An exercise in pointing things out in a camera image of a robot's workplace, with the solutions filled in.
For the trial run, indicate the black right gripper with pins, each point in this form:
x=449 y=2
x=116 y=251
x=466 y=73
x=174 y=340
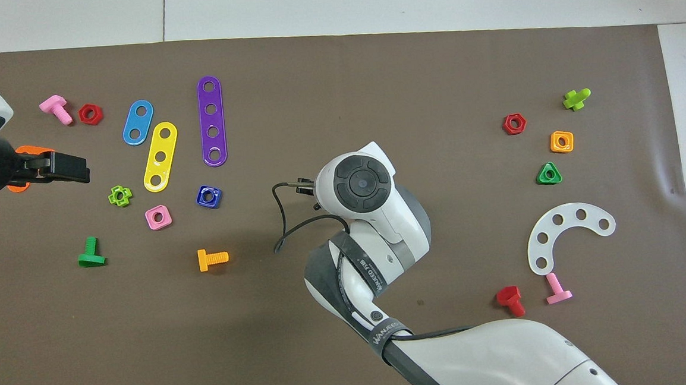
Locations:
x=307 y=187

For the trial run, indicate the blue square plastic nut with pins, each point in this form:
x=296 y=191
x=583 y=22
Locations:
x=201 y=204

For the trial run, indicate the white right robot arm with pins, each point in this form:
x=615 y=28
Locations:
x=380 y=214

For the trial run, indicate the red hexagon plastic nut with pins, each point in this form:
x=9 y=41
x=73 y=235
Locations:
x=507 y=129
x=83 y=115

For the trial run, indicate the lime cross plastic nut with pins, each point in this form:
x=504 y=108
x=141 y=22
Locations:
x=128 y=195

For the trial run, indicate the pink plastic screw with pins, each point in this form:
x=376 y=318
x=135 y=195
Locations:
x=559 y=295
x=55 y=105

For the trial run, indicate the green plastic screw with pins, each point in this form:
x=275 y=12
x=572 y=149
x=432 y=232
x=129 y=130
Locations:
x=91 y=255

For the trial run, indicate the pink square plastic nut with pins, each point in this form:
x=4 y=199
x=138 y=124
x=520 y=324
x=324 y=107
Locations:
x=149 y=224

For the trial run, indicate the orange plastic screw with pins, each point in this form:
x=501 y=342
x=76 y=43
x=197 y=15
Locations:
x=204 y=260

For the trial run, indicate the red plastic screw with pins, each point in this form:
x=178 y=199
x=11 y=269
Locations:
x=509 y=295

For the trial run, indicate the green triangle plastic nut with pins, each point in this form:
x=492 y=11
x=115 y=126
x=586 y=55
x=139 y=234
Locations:
x=542 y=180

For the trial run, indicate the orange square plastic nut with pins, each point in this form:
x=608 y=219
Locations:
x=555 y=148

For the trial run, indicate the lime cross-head plastic screw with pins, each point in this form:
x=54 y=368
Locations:
x=575 y=100

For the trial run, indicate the orange three-hole angled plate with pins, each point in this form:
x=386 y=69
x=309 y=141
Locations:
x=33 y=149

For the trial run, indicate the blue two-hole plastic plate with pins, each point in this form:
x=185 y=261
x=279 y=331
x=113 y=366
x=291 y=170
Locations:
x=138 y=122

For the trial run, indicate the brown table mat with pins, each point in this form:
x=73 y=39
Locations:
x=337 y=97

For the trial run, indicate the yellow three-hole plastic plate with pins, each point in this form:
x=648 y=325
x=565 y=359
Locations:
x=163 y=145

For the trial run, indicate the purple four-hole plastic plate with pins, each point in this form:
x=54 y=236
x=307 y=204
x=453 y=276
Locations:
x=212 y=120

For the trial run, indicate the white curved perforated plate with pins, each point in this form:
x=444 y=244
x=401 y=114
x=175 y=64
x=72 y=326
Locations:
x=569 y=215

